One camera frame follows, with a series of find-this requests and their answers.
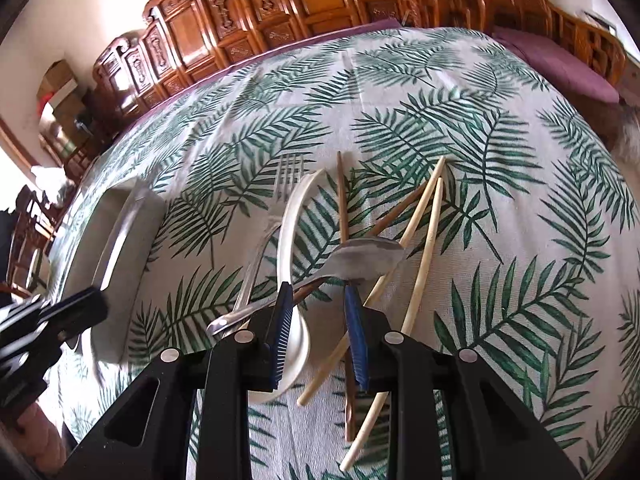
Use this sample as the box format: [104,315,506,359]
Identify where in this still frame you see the stacked cardboard boxes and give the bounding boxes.
[37,60,86,134]

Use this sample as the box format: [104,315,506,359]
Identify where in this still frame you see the wooden chair at left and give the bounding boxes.
[1,185,58,307]

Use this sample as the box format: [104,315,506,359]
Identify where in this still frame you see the person's left hand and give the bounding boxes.
[12,403,67,474]

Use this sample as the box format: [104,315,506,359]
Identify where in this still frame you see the purple armchair cushion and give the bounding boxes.
[492,27,620,104]

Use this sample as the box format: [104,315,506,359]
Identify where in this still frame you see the light wooden chopstick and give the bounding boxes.
[296,156,446,406]
[340,178,444,472]

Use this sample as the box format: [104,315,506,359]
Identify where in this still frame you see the carved wooden armchair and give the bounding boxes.
[439,0,629,86]

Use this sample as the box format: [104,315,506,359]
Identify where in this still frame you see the metal spoon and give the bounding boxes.
[206,237,406,337]

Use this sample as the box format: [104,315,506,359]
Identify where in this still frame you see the carved wooden long sofa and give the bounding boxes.
[92,0,450,131]

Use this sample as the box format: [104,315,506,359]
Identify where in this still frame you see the palm leaf print tablecloth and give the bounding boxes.
[52,28,639,479]

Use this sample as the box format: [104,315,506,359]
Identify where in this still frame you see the grey rectangular utensil tray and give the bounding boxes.
[62,178,165,364]

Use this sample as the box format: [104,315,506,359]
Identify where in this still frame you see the white plastic fork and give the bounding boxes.
[233,154,305,311]

